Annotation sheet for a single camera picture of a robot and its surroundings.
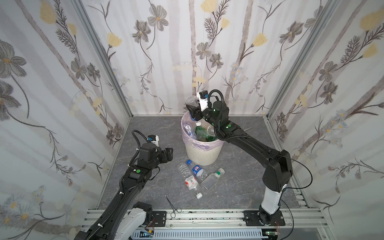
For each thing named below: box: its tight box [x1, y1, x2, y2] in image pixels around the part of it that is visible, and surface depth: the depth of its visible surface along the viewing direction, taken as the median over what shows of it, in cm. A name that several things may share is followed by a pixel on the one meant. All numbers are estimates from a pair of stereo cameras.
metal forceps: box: [164, 195, 182, 219], surface depth 78 cm
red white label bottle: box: [184, 122, 197, 140], surface depth 80 cm
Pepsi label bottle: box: [186, 159, 208, 181], surface depth 88 cm
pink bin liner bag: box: [181, 111, 226, 151], surface depth 72 cm
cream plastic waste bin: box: [181, 111, 225, 166], surface depth 77 cm
